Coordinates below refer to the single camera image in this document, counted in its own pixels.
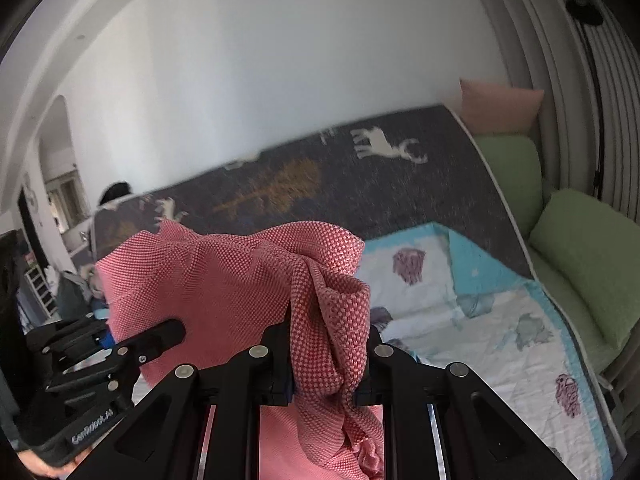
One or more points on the white printed quilt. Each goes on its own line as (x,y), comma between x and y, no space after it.
(475,350)

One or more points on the green seat cushion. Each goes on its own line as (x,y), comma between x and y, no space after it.
(570,310)

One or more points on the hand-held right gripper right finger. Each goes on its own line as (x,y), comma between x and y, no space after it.
(372,365)

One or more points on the pink pillow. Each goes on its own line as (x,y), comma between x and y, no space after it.
(500,107)

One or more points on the pink knitted garment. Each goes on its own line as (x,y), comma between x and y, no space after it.
(225,285)

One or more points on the black rounded object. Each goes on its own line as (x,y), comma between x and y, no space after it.
(115,193)

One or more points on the dark clothes pile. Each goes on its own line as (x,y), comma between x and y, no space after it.
(77,292)

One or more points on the green square pillow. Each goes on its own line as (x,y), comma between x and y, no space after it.
(590,255)

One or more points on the dark grey deer blanket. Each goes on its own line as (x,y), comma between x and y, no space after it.
(350,185)

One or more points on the white shelf rack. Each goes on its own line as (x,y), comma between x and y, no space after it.
(40,290)

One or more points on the person's left hand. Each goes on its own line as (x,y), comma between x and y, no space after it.
(45,462)

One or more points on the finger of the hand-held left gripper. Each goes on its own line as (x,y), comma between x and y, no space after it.
(155,337)
(70,332)

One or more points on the green back cushion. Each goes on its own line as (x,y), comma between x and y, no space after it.
(510,180)

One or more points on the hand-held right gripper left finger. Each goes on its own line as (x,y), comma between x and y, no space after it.
(277,360)

